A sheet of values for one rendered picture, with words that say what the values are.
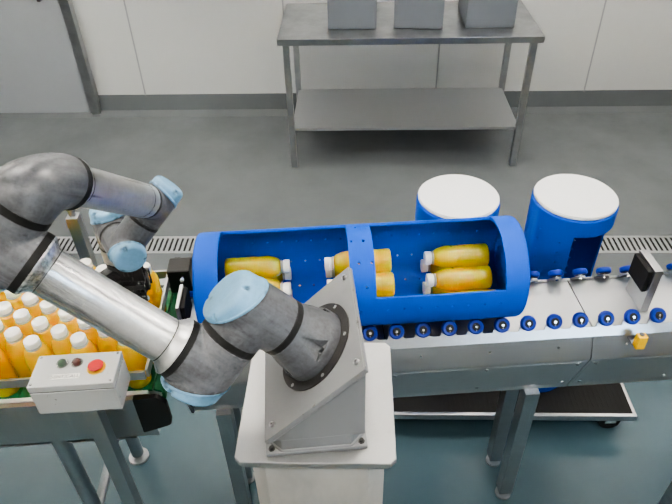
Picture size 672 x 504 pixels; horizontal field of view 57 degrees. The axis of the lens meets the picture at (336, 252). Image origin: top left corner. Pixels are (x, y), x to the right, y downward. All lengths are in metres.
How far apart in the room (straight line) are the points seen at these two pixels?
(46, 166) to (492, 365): 1.31
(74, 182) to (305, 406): 0.57
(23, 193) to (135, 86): 4.27
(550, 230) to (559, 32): 3.04
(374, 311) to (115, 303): 0.75
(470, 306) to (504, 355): 0.25
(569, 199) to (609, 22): 3.06
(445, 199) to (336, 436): 1.12
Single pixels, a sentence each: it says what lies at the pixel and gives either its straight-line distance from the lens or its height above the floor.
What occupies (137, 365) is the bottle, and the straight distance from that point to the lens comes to 1.73.
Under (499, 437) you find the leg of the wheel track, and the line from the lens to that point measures 2.53.
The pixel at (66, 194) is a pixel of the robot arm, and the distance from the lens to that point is 1.10.
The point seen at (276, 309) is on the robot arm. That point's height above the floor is 1.45.
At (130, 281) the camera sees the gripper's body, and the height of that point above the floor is 1.21.
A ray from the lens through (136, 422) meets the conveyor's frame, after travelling 1.87.
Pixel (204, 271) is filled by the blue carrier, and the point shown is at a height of 1.21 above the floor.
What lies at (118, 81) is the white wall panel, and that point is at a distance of 5.34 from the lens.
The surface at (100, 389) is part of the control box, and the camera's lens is 1.59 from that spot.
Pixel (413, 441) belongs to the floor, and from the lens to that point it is 2.71.
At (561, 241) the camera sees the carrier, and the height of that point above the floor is 0.93.
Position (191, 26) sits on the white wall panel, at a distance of 5.00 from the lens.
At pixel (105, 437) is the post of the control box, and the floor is 0.85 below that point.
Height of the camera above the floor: 2.23
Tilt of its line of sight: 39 degrees down
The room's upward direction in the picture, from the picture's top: 2 degrees counter-clockwise
